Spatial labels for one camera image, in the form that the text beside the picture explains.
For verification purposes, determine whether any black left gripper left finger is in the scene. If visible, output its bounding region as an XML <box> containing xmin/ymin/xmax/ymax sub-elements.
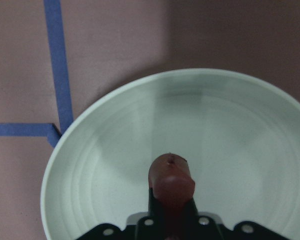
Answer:
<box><xmin>148</xmin><ymin>188</ymin><xmax>165</xmax><ymax>225</ymax></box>

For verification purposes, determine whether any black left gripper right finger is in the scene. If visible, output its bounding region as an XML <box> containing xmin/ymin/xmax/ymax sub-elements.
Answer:
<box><xmin>184</xmin><ymin>197</ymin><xmax>199</xmax><ymax>220</ymax></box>

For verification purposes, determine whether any light green plate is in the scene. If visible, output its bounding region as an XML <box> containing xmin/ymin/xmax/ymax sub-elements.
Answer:
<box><xmin>40</xmin><ymin>69</ymin><xmax>300</xmax><ymax>240</ymax></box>

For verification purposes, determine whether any brown bun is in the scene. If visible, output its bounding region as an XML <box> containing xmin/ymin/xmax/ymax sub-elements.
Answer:
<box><xmin>147</xmin><ymin>152</ymin><xmax>196</xmax><ymax>240</ymax></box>

